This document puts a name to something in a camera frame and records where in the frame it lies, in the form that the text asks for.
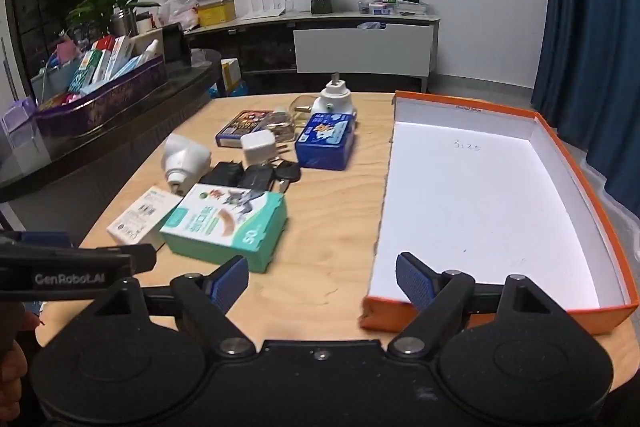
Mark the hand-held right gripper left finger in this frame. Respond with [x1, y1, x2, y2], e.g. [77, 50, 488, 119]
[95, 255, 253, 358]

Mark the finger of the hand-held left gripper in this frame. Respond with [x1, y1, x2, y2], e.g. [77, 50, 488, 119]
[0, 243, 157, 273]
[0, 231, 74, 249]

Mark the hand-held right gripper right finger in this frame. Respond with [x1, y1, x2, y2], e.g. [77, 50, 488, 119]
[387, 252, 551, 358]

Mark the small white carton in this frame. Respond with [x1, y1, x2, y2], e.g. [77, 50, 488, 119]
[106, 187, 183, 248]

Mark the green bandage box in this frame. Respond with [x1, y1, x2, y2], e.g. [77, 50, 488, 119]
[159, 183, 288, 274]

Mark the orange cardboard box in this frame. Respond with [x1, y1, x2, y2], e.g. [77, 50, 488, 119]
[359, 90, 640, 335]

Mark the black charger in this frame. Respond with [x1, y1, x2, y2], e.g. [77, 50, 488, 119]
[199, 161, 247, 188]

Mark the black car key bunch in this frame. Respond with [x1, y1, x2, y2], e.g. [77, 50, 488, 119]
[239, 159, 302, 196]

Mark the white charger cube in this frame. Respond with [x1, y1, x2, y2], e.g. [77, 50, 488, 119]
[240, 130, 288, 165]

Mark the clear liquid bottle white cap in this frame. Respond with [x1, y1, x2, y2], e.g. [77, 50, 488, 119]
[267, 106, 297, 144]

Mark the blue tin box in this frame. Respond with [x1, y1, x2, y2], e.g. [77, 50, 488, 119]
[295, 113, 357, 172]

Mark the person's left hand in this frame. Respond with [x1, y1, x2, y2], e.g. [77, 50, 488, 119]
[0, 341, 28, 423]

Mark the small purple box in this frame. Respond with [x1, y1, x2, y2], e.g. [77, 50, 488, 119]
[0, 99, 38, 152]

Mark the purple tin tray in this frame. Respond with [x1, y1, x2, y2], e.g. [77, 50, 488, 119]
[34, 53, 169, 138]

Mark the blue playing card box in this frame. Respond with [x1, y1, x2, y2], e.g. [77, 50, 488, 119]
[215, 109, 275, 149]

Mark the pile of medicine boxes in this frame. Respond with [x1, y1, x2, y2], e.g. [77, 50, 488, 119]
[67, 34, 151, 96]

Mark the pink paper packet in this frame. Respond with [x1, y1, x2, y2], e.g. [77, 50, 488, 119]
[56, 41, 82, 64]

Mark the blue bottle pack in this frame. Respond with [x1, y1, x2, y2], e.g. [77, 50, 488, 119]
[209, 81, 248, 98]

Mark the white plug-in repeller with bottle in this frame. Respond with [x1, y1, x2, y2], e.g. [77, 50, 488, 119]
[292, 74, 359, 128]

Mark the dark glass coffee table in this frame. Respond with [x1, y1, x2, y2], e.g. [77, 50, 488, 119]
[0, 48, 223, 202]

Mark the yellow white cardboard box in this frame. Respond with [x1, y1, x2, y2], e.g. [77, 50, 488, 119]
[220, 58, 244, 95]

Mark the cream plastic cup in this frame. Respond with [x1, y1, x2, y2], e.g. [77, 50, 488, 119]
[129, 29, 167, 58]

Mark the steel tumbler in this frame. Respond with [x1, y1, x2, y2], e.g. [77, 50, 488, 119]
[111, 8, 139, 36]

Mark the tv cabinet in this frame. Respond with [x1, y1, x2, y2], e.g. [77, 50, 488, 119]
[182, 9, 442, 92]

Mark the leafy green plant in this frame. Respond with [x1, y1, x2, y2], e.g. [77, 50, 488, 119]
[65, 0, 153, 40]

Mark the white plastic bag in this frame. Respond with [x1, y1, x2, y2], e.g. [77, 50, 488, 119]
[159, 0, 200, 30]

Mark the white router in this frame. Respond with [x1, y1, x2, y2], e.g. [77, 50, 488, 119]
[244, 0, 296, 18]

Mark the clutter of clear plastic boxes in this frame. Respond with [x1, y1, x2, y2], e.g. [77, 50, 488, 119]
[356, 0, 430, 16]

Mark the blue curtain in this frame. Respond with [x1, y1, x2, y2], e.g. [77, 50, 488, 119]
[530, 0, 640, 268]

